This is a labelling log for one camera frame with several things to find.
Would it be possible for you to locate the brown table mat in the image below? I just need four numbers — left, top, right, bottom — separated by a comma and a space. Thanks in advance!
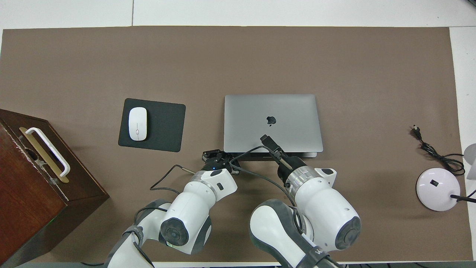
0, 26, 473, 263

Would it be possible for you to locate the dark wooden box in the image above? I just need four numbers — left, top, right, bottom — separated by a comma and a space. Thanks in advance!
0, 109, 110, 268

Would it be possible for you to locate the silver grey laptop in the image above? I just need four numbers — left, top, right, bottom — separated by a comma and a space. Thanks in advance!
223, 94, 324, 159

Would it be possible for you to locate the black lamp power cable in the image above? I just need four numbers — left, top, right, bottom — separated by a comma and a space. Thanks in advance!
412, 125, 466, 176

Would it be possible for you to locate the black mouse pad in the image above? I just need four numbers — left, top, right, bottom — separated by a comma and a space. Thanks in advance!
118, 98, 186, 153

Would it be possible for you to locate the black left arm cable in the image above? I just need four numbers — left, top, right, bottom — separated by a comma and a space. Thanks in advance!
150, 164, 196, 194

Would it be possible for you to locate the white desk lamp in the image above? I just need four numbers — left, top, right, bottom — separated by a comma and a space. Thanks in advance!
416, 143, 476, 212

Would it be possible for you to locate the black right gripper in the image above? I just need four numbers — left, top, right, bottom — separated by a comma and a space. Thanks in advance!
260, 134, 306, 184

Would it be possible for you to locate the white computer mouse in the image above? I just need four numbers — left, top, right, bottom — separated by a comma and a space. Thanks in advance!
128, 107, 148, 141

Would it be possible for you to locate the brass handle plate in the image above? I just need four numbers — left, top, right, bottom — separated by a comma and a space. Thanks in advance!
19, 127, 70, 184

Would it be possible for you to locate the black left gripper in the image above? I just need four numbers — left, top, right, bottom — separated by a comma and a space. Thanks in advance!
202, 149, 241, 174

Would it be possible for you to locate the white box handle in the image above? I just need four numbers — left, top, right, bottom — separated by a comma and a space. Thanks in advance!
25, 127, 71, 178

